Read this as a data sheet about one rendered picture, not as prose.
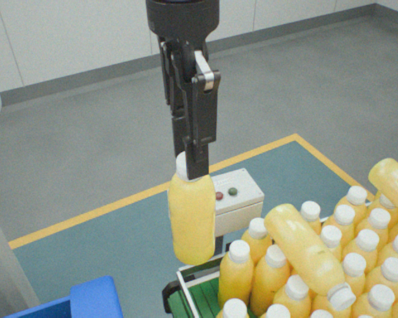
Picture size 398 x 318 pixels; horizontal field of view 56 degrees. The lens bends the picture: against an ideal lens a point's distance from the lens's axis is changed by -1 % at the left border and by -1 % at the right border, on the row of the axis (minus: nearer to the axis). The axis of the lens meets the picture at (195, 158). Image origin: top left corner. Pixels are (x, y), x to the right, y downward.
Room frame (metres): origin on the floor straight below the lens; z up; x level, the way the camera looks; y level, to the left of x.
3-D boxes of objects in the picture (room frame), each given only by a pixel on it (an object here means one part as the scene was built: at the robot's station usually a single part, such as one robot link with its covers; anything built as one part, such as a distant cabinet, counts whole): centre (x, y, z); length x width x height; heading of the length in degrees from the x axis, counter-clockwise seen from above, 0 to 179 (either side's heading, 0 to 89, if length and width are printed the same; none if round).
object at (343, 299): (0.32, -0.24, 1.14); 0.04 x 0.02 x 0.04; 113
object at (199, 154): (0.36, -0.01, 1.43); 0.03 x 0.01 x 0.05; 23
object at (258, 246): (0.50, -0.13, 1.00); 0.07 x 0.07 x 0.19
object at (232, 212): (0.61, -0.04, 1.05); 0.20 x 0.10 x 0.10; 112
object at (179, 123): (0.42, 0.02, 1.40); 0.03 x 0.01 x 0.07; 113
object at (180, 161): (0.39, 0.01, 1.37); 0.04 x 0.04 x 0.02
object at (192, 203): (0.40, 0.00, 1.27); 0.07 x 0.07 x 0.19
